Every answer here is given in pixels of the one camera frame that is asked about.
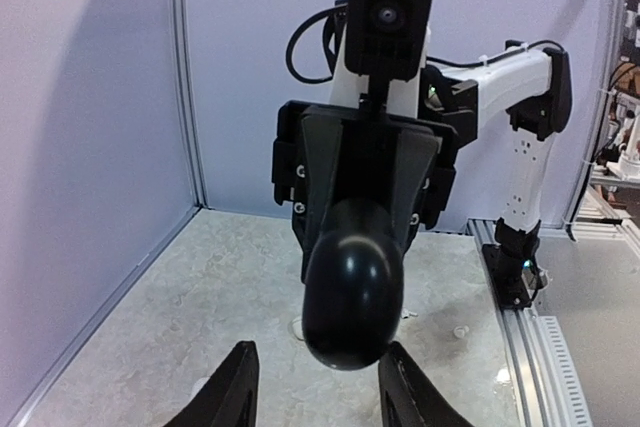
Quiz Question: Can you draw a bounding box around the aluminium corner post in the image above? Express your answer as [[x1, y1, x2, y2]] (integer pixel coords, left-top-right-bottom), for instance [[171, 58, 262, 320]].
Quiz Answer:
[[171, 0, 208, 208], [563, 0, 625, 241]]

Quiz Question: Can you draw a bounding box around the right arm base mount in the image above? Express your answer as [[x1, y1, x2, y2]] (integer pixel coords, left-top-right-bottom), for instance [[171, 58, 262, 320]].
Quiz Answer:
[[481, 241, 547, 310]]

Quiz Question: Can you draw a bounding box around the aluminium front rail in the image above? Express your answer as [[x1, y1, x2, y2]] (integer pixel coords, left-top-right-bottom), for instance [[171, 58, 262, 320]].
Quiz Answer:
[[465, 216, 591, 427]]

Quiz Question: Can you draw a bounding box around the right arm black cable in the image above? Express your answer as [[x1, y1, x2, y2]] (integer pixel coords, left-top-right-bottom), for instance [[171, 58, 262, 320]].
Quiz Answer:
[[285, 1, 351, 86]]

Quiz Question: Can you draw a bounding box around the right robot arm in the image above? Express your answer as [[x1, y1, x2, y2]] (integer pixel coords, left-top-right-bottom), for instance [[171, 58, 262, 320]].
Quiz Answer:
[[272, 33, 572, 289]]

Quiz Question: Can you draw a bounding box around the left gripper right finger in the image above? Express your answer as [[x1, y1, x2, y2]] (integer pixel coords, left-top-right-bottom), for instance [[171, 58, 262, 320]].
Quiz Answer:
[[378, 341, 473, 427]]

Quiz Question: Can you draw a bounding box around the white earbud right front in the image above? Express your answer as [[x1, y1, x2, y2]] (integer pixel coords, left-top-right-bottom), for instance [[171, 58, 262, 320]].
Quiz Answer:
[[453, 326, 468, 339]]

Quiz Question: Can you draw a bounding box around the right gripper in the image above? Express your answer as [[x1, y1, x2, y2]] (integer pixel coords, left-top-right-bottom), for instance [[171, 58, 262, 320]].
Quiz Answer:
[[271, 100, 457, 278]]

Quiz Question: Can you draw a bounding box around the white stem earbud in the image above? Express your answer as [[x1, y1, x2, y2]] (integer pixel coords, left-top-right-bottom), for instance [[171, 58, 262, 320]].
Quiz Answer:
[[401, 309, 418, 320]]

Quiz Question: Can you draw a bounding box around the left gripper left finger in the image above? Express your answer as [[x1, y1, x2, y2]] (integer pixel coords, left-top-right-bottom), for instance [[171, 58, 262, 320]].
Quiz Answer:
[[165, 340, 260, 427]]

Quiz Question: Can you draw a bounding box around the left aluminium corner post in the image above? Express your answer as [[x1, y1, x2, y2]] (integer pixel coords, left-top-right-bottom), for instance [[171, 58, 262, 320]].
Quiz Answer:
[[171, 0, 208, 208]]

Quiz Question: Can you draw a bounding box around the right aluminium corner post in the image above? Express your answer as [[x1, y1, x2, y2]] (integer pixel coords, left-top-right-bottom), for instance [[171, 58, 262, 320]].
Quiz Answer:
[[563, 0, 625, 241]]

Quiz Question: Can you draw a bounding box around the white slotted cable duct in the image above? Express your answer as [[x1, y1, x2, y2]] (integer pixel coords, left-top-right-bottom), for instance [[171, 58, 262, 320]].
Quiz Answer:
[[530, 315, 593, 427]]

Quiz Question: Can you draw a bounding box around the black earbud charging case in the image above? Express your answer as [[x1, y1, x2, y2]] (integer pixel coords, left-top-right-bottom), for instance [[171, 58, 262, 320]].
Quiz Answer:
[[302, 199, 404, 371]]

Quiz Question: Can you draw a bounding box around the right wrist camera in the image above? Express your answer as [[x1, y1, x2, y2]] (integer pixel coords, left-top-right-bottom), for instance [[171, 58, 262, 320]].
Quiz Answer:
[[344, 0, 432, 81]]

